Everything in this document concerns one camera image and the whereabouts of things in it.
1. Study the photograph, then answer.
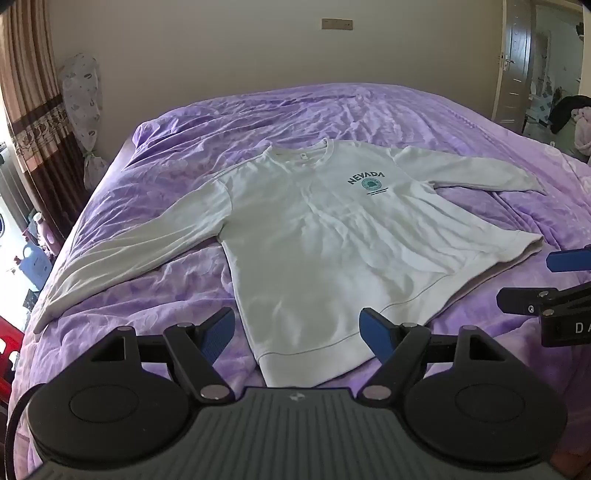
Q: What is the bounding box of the dark clothing pile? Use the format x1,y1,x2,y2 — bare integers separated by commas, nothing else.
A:
549,95,591,136

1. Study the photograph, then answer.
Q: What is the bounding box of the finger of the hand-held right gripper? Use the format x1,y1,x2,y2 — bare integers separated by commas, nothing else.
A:
546,247,591,274
497,282,591,319

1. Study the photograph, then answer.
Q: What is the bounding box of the white sweatshirt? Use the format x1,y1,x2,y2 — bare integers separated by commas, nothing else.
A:
32,137,548,389

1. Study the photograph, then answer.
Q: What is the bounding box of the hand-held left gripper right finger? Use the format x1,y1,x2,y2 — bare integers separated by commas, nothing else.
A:
359,307,503,402

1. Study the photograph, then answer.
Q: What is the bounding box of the brown patterned curtain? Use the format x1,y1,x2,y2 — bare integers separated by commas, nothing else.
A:
0,0,88,261

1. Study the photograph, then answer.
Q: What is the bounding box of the floral fabric covered fan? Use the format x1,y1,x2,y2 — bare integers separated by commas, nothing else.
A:
60,54,110,191

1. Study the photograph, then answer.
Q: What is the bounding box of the wooden door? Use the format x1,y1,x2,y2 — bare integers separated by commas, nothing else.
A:
491,0,539,123

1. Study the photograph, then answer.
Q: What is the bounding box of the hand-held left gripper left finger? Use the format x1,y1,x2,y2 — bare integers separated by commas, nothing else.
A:
90,307,237,404

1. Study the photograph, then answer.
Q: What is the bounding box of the blue plastic bottle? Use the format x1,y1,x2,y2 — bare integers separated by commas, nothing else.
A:
17,244,52,288

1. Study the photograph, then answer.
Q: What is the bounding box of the purple floral blanket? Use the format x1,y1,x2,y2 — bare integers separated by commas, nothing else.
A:
8,83,591,480

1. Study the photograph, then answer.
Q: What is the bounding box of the red plastic object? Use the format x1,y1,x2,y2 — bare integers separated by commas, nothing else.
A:
0,313,25,395

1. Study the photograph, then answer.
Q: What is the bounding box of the pink cloth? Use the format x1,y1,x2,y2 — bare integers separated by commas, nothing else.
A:
570,106,591,163

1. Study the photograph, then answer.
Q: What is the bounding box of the black cable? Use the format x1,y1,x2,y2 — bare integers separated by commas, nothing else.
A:
4,382,47,464

